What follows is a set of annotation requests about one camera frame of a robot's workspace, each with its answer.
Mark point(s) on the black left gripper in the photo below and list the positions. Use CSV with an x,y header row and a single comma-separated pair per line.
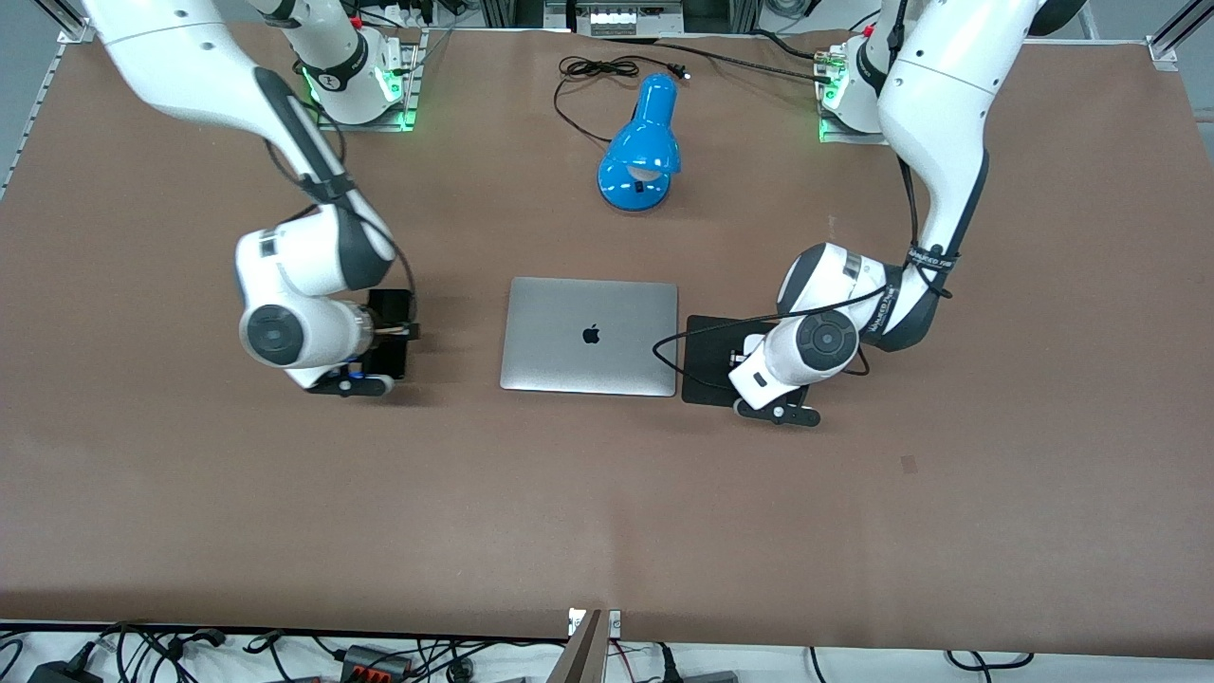
x,y
739,361

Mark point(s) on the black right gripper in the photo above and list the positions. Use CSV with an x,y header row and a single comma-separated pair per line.
x,y
388,331

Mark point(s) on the black smartphone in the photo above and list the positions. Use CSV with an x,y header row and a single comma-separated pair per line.
x,y
391,304

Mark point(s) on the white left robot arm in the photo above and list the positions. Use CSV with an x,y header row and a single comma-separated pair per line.
x,y
948,104

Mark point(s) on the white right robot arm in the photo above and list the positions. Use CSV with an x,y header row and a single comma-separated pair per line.
x,y
199,57

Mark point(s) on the black mouse pad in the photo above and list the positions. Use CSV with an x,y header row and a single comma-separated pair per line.
x,y
707,365

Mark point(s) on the silver closed laptop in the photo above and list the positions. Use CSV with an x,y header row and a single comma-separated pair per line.
x,y
590,337

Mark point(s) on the blue desk lamp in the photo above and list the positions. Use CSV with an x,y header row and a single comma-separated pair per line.
x,y
640,142

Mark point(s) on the grey orange connector box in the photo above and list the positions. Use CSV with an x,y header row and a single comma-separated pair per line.
x,y
375,662

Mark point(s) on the white power strip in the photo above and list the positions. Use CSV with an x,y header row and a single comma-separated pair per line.
x,y
626,19

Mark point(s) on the black power adapter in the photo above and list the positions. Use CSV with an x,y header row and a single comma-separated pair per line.
x,y
62,672

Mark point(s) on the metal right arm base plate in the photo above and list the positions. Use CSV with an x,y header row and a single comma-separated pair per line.
x,y
398,119

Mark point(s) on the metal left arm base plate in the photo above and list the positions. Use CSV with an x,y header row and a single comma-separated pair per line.
x,y
839,133

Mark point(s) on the white metal bracket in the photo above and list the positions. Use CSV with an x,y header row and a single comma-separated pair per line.
x,y
615,622

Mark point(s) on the grey camera support post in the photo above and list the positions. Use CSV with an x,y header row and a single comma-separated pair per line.
x,y
580,655

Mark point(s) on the aluminium frame profile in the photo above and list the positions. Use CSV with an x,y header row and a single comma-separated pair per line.
x,y
28,123
1176,33

